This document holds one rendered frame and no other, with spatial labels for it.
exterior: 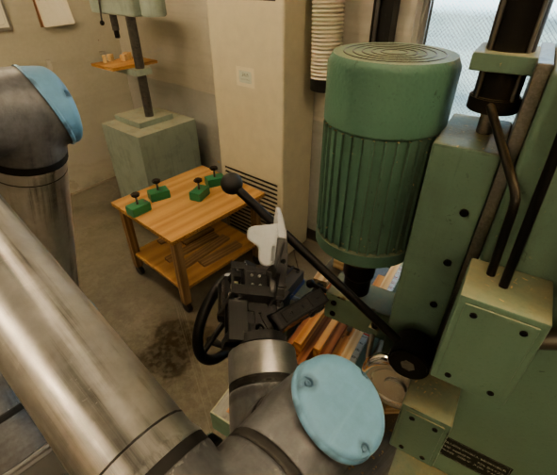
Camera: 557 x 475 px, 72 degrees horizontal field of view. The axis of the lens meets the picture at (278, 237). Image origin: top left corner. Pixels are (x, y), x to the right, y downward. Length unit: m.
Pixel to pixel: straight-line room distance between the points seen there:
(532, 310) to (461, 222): 0.14
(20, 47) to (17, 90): 2.77
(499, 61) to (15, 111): 0.59
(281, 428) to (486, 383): 0.30
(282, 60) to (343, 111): 1.50
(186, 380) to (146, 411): 1.65
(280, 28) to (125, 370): 1.82
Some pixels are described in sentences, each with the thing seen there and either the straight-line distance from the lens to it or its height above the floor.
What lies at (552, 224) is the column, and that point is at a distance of 0.51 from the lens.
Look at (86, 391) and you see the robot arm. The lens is 0.33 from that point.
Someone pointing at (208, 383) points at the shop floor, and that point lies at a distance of 1.95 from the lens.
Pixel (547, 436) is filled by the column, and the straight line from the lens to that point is 0.75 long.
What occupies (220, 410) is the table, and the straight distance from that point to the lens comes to 0.81.
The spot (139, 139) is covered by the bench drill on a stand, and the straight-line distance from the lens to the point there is 2.68.
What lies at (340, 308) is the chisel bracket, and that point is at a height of 1.04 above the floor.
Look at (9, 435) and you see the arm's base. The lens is 1.02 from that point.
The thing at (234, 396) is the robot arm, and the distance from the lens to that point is 0.49.
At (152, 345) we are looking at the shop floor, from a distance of 2.15.
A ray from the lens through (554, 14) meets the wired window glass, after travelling 1.94.
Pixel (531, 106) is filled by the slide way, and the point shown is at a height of 1.48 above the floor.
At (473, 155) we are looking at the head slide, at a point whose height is 1.41.
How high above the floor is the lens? 1.60
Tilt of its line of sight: 36 degrees down
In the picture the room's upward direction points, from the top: straight up
